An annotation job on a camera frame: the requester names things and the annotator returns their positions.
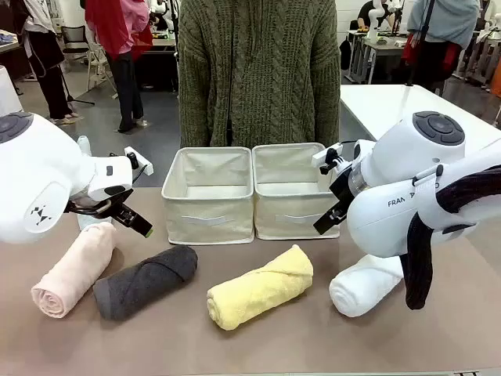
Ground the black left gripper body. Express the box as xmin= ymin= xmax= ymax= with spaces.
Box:
xmin=93 ymin=199 xmax=134 ymax=227

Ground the white background table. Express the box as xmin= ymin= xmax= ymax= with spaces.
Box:
xmin=339 ymin=84 xmax=501 ymax=143

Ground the black cable sleeve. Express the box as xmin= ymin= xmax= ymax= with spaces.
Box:
xmin=405 ymin=164 xmax=501 ymax=310

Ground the pink towel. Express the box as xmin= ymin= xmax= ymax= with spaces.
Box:
xmin=31 ymin=222 xmax=117 ymax=318

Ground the person in green sweater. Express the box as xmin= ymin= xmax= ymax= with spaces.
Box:
xmin=178 ymin=0 xmax=341 ymax=149

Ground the yellow towel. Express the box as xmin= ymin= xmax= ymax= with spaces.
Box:
xmin=206 ymin=244 xmax=315 ymax=331

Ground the person in grey-blue shawl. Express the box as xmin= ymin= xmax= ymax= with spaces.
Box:
xmin=402 ymin=0 xmax=481 ymax=85

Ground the white towel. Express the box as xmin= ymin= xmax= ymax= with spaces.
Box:
xmin=328 ymin=254 xmax=404 ymax=318

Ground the person in black clothes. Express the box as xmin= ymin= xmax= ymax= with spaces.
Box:
xmin=11 ymin=0 xmax=85 ymax=126

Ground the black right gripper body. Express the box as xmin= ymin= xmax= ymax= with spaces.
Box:
xmin=330 ymin=171 xmax=355 ymax=215

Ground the person in red top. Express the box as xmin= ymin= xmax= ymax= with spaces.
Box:
xmin=85 ymin=0 xmax=153 ymax=134

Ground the dark grey towel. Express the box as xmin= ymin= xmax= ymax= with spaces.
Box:
xmin=92 ymin=245 xmax=199 ymax=319

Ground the black tripod stand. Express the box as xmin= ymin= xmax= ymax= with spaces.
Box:
xmin=60 ymin=66 xmax=96 ymax=107

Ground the black mesh office chair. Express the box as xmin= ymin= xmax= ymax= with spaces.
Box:
xmin=60 ymin=25 xmax=90 ymax=66

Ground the cream fabric storage bin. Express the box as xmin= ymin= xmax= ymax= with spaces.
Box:
xmin=252 ymin=143 xmax=342 ymax=241
xmin=161 ymin=146 xmax=254 ymax=246

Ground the white air purifier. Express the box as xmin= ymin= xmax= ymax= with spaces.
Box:
xmin=0 ymin=65 xmax=23 ymax=117

